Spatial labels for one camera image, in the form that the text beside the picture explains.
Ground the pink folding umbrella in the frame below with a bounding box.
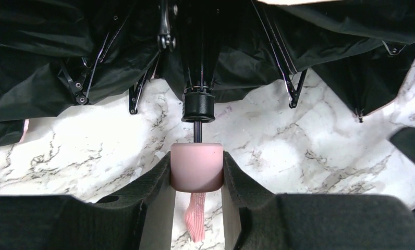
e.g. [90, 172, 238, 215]
[0, 1, 415, 242]

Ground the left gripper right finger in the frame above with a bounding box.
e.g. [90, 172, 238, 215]
[222, 153, 415, 249]

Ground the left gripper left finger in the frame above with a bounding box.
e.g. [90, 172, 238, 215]
[0, 155, 175, 249]

